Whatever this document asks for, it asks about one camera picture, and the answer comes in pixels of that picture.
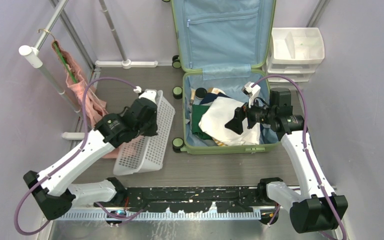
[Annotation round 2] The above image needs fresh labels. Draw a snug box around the white plastic drawer organizer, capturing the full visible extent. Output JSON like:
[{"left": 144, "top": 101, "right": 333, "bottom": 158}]
[{"left": 264, "top": 27, "right": 325, "bottom": 83}]

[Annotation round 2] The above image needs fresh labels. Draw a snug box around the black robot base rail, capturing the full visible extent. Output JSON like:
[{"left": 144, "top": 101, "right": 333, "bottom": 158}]
[{"left": 101, "top": 186, "right": 277, "bottom": 224}]

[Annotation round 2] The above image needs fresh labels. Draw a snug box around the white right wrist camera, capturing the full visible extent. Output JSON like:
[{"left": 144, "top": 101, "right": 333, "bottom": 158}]
[{"left": 242, "top": 81, "right": 261, "bottom": 108}]

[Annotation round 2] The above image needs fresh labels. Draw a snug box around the dark green folded garment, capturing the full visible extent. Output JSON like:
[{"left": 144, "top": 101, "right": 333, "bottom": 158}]
[{"left": 190, "top": 104, "right": 213, "bottom": 140}]

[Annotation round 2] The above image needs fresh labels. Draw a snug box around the green clothes hanger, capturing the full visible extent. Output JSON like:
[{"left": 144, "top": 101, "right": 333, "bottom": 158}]
[{"left": 52, "top": 40, "right": 78, "bottom": 84}]

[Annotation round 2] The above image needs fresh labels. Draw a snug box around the yellow white striped garment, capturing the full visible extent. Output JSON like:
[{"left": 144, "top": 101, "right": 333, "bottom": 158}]
[{"left": 212, "top": 138, "right": 227, "bottom": 147}]

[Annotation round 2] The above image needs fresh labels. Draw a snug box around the pink cloth garment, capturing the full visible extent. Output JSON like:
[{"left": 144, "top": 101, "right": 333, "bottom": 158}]
[{"left": 51, "top": 39, "right": 147, "bottom": 160}]

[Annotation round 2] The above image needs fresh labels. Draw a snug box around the white perforated plastic basket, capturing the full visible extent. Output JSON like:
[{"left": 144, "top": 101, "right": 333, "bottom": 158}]
[{"left": 113, "top": 90, "right": 176, "bottom": 176}]

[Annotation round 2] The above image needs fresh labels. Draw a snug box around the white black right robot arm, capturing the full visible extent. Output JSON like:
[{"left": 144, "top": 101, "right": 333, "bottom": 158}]
[{"left": 225, "top": 86, "right": 348, "bottom": 234}]

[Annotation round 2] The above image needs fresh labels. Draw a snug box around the green ribbed hard-shell suitcase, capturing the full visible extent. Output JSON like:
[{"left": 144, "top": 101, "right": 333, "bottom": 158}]
[{"left": 171, "top": 0, "right": 279, "bottom": 155}]

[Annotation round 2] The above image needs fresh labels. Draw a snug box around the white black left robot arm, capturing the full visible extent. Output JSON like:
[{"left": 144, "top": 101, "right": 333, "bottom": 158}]
[{"left": 23, "top": 90, "right": 158, "bottom": 220}]

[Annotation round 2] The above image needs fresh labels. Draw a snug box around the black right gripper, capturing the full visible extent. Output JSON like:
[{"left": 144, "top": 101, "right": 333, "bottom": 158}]
[{"left": 225, "top": 93, "right": 276, "bottom": 135}]

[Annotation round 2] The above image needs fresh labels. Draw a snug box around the black round jar lid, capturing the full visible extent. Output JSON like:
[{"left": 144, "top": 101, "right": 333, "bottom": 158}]
[{"left": 195, "top": 87, "right": 208, "bottom": 100}]

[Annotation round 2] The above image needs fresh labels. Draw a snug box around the white and silver clothes rack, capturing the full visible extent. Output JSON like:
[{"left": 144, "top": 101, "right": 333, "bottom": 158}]
[{"left": 18, "top": 0, "right": 160, "bottom": 142}]

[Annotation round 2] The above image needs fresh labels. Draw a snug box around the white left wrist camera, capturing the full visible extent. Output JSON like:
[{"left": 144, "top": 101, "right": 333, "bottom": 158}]
[{"left": 133, "top": 86, "right": 158, "bottom": 104}]

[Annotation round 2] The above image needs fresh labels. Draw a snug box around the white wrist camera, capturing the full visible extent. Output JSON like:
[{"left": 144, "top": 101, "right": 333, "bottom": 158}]
[
  {"left": 133, "top": 86, "right": 158, "bottom": 104},
  {"left": 242, "top": 81, "right": 261, "bottom": 108}
]

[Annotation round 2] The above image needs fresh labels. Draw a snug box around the navy blue folded garment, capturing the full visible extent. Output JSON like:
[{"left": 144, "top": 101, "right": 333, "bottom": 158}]
[{"left": 199, "top": 92, "right": 230, "bottom": 106}]

